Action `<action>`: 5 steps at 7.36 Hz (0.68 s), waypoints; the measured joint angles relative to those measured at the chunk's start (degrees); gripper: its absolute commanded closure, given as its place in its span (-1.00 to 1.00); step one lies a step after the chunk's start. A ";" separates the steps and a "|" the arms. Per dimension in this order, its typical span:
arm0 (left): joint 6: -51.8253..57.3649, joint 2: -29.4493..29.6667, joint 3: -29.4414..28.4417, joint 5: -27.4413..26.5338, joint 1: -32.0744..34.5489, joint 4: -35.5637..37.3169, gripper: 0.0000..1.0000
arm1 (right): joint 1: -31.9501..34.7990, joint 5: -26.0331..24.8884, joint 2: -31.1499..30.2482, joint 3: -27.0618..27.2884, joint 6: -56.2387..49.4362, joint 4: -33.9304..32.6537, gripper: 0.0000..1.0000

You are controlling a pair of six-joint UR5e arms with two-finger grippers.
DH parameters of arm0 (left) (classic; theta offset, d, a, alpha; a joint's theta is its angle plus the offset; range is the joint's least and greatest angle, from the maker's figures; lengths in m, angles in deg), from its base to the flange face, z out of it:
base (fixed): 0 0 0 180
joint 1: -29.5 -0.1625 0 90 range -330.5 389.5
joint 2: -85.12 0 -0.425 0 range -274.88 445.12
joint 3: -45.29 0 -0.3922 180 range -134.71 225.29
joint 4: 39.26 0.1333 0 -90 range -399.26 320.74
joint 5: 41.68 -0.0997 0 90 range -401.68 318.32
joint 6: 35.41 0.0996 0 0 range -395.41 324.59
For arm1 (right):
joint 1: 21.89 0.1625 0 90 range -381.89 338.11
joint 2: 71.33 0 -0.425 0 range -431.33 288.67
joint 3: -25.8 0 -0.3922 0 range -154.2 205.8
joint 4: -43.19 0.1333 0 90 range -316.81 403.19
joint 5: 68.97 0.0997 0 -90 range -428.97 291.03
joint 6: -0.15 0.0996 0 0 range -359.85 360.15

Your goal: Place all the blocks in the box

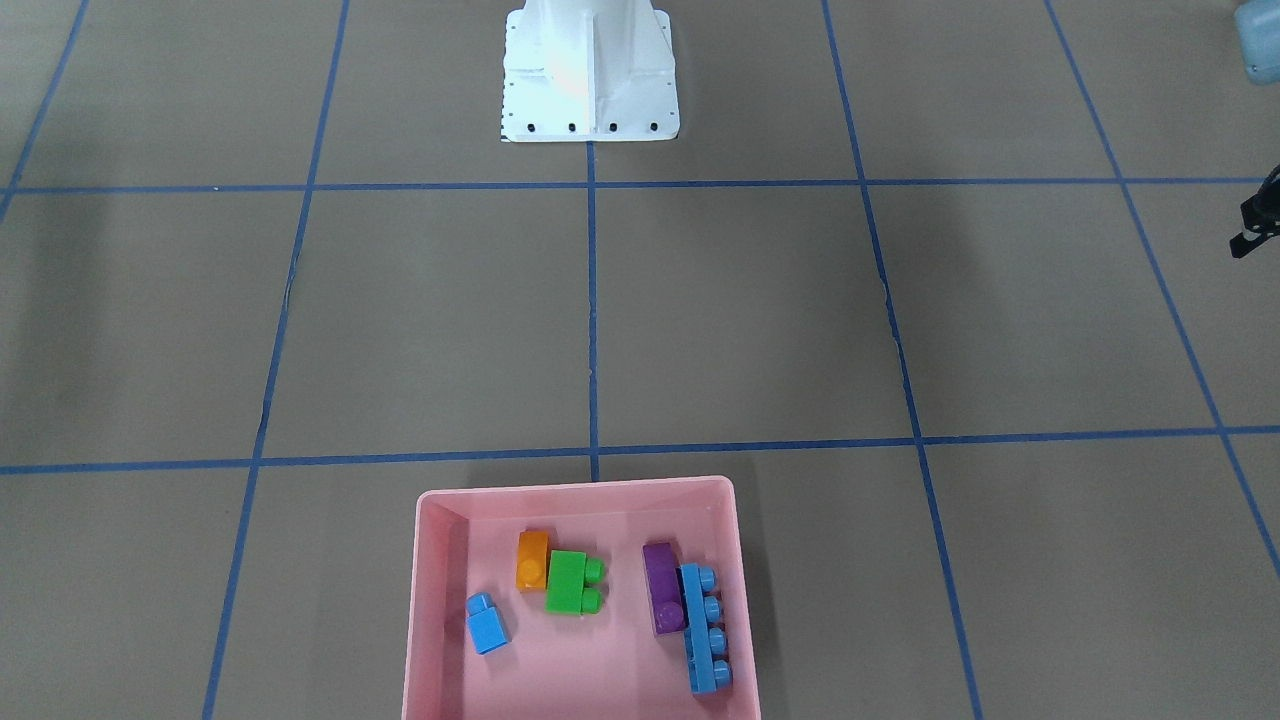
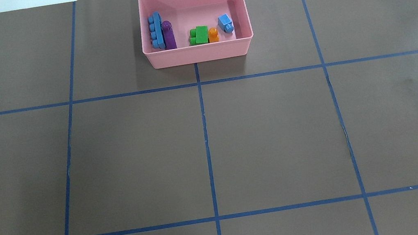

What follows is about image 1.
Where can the small blue block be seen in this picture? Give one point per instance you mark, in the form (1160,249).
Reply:
(485,624)

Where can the pink plastic box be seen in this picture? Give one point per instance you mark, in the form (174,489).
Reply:
(609,665)

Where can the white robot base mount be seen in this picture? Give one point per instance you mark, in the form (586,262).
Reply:
(589,71)

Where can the orange block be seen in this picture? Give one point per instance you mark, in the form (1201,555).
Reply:
(532,561)

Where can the green block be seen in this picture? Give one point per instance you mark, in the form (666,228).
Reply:
(572,583)

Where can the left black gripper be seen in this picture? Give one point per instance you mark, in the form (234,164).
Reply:
(1257,219)

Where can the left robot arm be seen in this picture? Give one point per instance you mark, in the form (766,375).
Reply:
(1257,24)

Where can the long blue studded block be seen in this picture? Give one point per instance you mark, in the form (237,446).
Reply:
(706,647)

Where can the purple block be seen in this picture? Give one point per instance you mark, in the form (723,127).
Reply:
(664,587)

